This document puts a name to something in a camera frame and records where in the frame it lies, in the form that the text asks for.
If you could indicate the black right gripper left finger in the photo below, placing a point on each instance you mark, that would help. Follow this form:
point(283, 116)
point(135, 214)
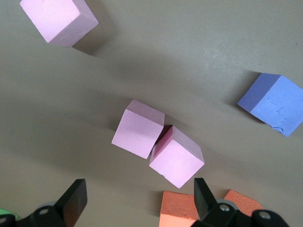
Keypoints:
point(59, 212)

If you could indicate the orange foam cube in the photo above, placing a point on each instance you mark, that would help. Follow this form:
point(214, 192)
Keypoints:
point(243, 201)
point(176, 210)

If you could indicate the purple foam cube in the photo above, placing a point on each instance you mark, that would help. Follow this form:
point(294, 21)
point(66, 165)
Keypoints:
point(279, 106)

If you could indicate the pink foam cube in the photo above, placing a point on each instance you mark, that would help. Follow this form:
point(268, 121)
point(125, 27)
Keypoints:
point(56, 21)
point(176, 163)
point(137, 132)

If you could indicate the brown paper table cover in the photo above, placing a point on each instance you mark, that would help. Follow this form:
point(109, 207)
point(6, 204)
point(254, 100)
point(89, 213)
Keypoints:
point(165, 47)

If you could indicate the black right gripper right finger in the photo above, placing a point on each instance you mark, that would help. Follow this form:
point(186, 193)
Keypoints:
point(213, 212)

